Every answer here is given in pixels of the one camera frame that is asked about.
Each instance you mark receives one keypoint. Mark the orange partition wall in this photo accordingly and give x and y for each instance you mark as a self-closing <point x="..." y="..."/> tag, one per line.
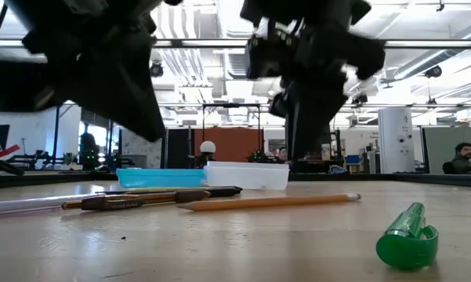
<point x="231" y="143"/>

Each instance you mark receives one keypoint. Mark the brown mechanical pencil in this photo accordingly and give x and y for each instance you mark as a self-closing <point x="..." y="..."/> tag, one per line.
<point x="113" y="203"/>

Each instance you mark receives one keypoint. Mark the clear purple pen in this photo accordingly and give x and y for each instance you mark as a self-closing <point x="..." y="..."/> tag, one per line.
<point x="23" y="204"/>

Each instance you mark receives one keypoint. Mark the black overhead frame bar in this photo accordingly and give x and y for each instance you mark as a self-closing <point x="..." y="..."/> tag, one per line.
<point x="415" y="43"/>

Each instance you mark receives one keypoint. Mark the orange wooden pencil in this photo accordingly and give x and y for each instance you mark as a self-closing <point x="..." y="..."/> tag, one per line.
<point x="266" y="202"/>

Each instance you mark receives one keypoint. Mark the white round lamp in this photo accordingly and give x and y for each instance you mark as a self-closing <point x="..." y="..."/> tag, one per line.
<point x="208" y="147"/>

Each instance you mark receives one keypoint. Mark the white column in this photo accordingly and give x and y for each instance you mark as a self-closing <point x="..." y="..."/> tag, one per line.
<point x="396" y="141"/>

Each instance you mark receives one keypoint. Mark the black ceiling camera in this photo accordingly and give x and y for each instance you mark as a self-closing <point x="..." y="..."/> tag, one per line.
<point x="156" y="70"/>
<point x="359" y="99"/>
<point x="433" y="71"/>

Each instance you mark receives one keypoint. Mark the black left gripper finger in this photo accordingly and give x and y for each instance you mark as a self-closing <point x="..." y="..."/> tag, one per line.
<point x="125" y="90"/>
<point x="23" y="86"/>

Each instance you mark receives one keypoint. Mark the white translucent supply box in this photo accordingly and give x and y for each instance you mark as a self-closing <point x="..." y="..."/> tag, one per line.
<point x="247" y="176"/>

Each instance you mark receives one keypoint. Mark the small blue box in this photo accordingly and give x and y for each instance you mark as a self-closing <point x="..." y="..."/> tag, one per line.
<point x="352" y="159"/>

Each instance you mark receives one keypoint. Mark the blue translucent box lid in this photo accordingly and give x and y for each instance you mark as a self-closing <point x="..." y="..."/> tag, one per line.
<point x="156" y="178"/>

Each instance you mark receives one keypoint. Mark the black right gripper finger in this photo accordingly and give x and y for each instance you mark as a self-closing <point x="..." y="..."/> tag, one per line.
<point x="280" y="107"/>
<point x="313" y="117"/>

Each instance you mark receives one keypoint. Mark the grey partition wall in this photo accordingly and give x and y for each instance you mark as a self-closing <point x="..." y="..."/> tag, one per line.
<point x="439" y="145"/>

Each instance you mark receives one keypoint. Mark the green pen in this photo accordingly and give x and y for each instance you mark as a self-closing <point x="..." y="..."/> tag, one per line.
<point x="405" y="250"/>

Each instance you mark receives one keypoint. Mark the person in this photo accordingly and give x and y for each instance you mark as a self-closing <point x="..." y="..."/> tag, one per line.
<point x="462" y="158"/>
<point x="282" y="153"/>

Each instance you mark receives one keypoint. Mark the long black pencil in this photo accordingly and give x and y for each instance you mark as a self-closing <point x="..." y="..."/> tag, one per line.
<point x="223" y="192"/>

